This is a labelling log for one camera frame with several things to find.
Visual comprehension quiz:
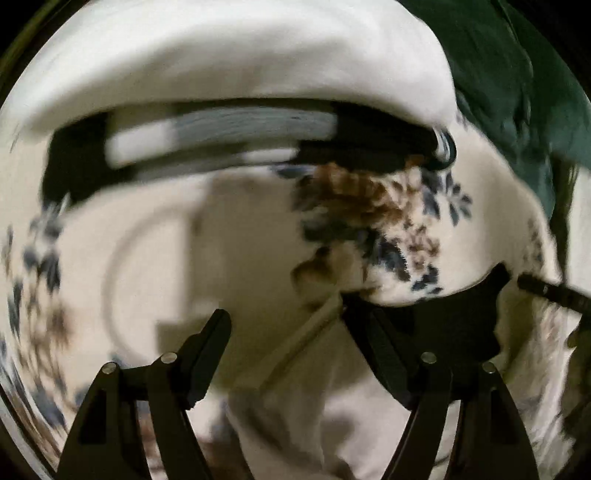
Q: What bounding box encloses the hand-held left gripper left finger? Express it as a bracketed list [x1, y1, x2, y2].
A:
[58, 308, 256, 480]

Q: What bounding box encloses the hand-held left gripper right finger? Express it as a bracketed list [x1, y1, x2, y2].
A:
[341, 295, 542, 480]

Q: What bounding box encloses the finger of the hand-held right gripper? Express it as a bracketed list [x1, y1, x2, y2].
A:
[516, 273, 591, 315]

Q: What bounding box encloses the cream white garment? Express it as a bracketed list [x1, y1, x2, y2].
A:
[102, 178, 419, 480]

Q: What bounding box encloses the floral bedsheet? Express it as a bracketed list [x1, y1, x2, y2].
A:
[0, 138, 578, 480]

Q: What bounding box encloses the black white striped cloth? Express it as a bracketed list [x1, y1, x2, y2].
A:
[41, 98, 458, 205]

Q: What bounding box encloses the dark green cloth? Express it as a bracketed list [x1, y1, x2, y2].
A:
[401, 0, 591, 223]

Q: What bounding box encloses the white cloth with black stripes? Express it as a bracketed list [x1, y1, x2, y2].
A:
[21, 0, 459, 139]

